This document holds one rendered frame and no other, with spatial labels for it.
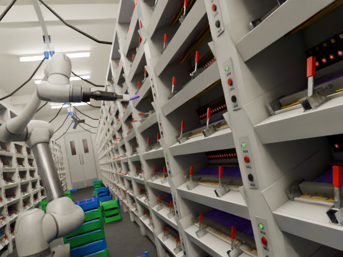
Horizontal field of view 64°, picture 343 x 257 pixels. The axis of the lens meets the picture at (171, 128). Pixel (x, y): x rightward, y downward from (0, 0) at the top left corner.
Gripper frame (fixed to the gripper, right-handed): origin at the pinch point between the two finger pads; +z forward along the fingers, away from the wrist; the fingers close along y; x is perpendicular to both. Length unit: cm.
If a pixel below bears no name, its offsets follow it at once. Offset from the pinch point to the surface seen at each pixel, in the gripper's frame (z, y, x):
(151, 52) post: 10.9, -19.8, -18.5
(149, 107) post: 25, 50, -6
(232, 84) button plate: 17, -86, 16
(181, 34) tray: 13, -60, -9
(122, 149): 20, 190, 16
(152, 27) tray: 9.4, -28.5, -26.3
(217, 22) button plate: 14, -86, 1
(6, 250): -93, 186, 123
